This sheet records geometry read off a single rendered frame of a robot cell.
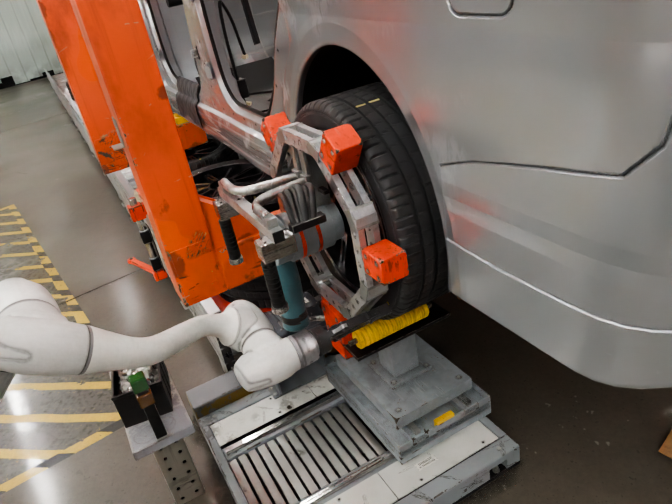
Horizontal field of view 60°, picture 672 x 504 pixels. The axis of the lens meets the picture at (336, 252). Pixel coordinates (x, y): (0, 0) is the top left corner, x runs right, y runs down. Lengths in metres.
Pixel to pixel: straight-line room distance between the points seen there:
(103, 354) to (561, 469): 1.41
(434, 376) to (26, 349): 1.27
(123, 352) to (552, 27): 0.99
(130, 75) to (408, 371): 1.27
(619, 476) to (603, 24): 1.46
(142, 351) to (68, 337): 0.16
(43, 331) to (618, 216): 1.02
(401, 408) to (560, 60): 1.25
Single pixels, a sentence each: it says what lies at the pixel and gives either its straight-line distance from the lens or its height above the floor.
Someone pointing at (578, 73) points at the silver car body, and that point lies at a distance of 0.96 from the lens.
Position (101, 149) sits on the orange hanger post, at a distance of 3.85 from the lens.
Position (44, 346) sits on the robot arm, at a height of 0.98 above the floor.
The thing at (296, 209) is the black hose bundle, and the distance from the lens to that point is 1.39.
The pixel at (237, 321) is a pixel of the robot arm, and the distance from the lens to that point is 1.54.
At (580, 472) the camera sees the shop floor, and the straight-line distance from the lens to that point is 2.05.
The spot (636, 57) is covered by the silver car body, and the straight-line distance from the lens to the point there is 0.90.
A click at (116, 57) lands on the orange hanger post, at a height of 1.36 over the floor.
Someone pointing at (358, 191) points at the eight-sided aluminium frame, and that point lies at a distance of 1.41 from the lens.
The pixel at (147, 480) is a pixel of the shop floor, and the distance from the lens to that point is 2.31.
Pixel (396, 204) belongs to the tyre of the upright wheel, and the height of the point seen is 0.98.
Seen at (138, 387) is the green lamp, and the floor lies 0.64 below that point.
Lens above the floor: 1.55
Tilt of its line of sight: 28 degrees down
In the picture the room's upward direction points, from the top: 11 degrees counter-clockwise
